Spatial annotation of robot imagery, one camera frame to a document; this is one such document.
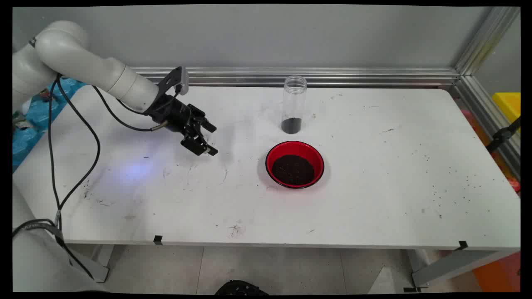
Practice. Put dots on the black tape marker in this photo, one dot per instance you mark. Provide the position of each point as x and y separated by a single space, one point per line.
462 245
158 240

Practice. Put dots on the yellow plastic box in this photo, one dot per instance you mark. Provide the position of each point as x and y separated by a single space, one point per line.
509 106

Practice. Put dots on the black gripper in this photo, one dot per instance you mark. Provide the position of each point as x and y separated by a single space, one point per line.
172 112

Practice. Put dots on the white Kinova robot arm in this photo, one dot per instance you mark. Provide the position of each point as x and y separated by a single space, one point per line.
75 58

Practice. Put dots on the aluminium frame rail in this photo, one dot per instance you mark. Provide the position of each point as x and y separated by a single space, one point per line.
374 77
478 104

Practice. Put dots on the blue plastic bag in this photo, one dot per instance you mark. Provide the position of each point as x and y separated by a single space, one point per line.
37 112

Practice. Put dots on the black seeds heap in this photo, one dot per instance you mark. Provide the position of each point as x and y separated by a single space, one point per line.
293 170

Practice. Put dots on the clear plastic jar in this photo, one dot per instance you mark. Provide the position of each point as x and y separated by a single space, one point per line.
294 104

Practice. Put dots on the aluminium frame post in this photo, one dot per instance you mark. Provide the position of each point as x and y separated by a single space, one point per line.
486 39

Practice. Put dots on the small black seeds batch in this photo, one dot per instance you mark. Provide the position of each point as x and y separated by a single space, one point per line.
291 126

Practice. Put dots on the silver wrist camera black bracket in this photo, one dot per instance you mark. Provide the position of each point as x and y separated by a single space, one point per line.
168 81

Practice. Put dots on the black round floor object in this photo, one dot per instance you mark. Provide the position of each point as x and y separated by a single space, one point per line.
241 287

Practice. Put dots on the orange plastic object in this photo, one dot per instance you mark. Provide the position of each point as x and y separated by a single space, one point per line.
498 272

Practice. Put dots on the grey table leg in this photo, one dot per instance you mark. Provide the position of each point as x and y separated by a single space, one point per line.
99 265
453 265

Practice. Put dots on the red bowl black rim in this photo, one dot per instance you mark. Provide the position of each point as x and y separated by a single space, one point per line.
274 155

